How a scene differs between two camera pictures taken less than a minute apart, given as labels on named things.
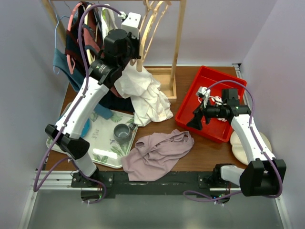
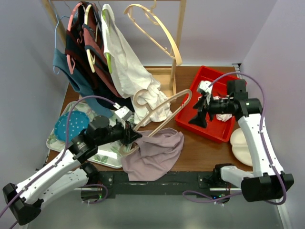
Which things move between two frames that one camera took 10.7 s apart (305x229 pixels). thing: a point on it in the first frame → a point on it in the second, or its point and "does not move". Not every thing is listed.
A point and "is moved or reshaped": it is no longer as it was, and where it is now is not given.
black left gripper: [136, 41] → [128, 135]
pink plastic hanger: [71, 62] does not move
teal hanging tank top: [60, 61] does not move
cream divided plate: [238, 148] does not move
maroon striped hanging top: [93, 48] does not move
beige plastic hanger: [148, 24] → [151, 10]
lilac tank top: [152, 158] is moved or reshaped
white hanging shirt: [148, 103] does not move
